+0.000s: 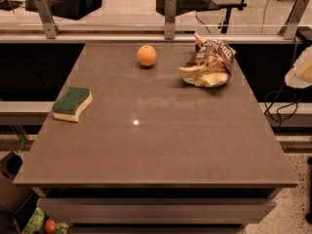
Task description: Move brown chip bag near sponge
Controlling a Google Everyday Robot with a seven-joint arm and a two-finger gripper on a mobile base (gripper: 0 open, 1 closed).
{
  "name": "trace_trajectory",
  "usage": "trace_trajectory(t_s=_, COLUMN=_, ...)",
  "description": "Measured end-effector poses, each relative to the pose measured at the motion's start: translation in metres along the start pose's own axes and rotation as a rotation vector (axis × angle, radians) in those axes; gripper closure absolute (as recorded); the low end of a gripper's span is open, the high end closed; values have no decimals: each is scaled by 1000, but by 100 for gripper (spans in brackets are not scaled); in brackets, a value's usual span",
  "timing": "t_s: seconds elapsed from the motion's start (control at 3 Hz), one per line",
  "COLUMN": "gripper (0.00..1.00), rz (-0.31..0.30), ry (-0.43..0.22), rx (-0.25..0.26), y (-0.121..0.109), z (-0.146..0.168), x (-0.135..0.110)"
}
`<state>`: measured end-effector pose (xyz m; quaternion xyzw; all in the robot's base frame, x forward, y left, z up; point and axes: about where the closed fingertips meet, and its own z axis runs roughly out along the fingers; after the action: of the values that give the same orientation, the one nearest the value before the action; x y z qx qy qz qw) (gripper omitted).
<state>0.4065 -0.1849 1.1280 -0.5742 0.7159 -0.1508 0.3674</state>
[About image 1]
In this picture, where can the green yellow sponge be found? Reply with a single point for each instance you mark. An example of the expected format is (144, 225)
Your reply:
(70, 106)

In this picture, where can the small green packet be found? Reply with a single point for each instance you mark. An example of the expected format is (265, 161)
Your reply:
(61, 228)

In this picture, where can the left metal bracket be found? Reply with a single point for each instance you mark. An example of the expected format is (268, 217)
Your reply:
(51, 30)

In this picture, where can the grey table drawer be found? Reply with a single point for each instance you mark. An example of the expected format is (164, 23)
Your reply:
(156, 211)

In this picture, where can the middle metal bracket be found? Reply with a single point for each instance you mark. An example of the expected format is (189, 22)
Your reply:
(170, 19)

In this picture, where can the brown chip bag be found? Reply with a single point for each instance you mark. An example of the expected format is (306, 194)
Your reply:
(211, 65)

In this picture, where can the metal bracket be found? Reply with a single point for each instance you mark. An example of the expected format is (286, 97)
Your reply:
(170, 19)
(289, 29)
(51, 30)

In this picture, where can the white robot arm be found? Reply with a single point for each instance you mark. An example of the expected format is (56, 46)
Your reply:
(300, 75)

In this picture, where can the orange fruit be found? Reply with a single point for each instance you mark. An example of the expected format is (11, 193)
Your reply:
(146, 55)

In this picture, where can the red tomato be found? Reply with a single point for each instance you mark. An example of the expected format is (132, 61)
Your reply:
(50, 226)

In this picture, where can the right metal bracket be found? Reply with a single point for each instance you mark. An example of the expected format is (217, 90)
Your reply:
(289, 29)

